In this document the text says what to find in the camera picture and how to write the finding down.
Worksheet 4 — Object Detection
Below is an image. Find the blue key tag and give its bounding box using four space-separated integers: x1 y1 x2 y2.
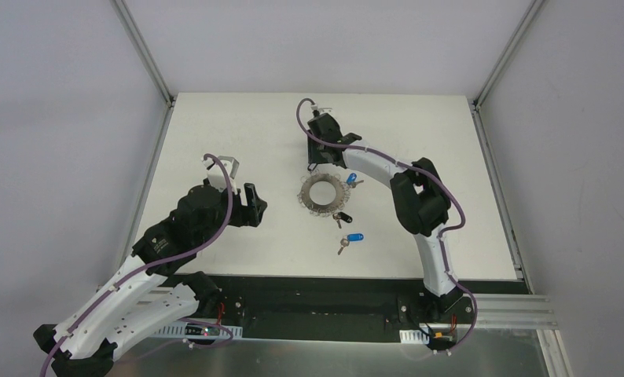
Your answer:
346 173 357 187
346 233 364 243

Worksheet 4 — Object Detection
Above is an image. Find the round metal key ring plate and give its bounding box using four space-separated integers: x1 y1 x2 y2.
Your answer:
297 172 351 217

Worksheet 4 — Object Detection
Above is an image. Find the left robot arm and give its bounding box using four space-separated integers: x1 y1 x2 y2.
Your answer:
33 180 267 376

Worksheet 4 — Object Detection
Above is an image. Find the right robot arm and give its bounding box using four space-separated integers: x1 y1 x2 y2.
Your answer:
306 110 463 322

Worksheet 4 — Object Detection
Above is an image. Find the black key tag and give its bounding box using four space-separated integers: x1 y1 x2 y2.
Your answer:
332 211 353 229

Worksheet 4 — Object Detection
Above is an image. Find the blue key tag loose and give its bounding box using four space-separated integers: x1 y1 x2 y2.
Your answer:
346 233 364 243

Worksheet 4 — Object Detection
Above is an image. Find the silver key on loose tag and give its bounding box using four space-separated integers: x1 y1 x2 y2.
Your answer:
337 238 351 255

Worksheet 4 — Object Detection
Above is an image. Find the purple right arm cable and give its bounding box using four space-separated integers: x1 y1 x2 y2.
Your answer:
296 97 481 356

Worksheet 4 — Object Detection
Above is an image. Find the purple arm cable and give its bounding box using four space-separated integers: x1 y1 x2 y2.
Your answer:
296 97 481 356
39 152 235 377

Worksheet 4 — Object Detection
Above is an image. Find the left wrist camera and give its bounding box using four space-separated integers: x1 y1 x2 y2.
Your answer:
203 156 240 194

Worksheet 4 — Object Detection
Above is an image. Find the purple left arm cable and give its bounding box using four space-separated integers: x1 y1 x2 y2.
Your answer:
39 152 235 377

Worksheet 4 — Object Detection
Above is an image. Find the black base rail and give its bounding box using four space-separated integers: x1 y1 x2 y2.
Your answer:
134 274 477 343

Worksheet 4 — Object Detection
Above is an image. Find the white cable duct left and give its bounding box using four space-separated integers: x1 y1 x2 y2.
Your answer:
150 321 243 340

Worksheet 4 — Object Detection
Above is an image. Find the white cable duct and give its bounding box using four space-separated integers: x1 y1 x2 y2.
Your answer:
398 330 430 345
150 321 243 340

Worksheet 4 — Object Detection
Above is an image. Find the white cable duct right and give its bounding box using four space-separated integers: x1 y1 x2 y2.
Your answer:
398 330 430 345

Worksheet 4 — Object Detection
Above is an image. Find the aluminium frame post left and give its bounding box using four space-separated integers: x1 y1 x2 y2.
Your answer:
110 0 175 108

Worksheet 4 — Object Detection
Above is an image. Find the aluminium frame post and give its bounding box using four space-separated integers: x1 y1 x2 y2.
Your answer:
472 0 548 111
110 0 175 108

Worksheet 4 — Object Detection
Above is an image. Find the aluminium rail right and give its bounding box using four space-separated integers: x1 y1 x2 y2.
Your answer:
475 294 558 330

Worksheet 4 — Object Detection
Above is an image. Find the aluminium frame post right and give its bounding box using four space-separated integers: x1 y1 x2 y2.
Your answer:
472 0 548 111

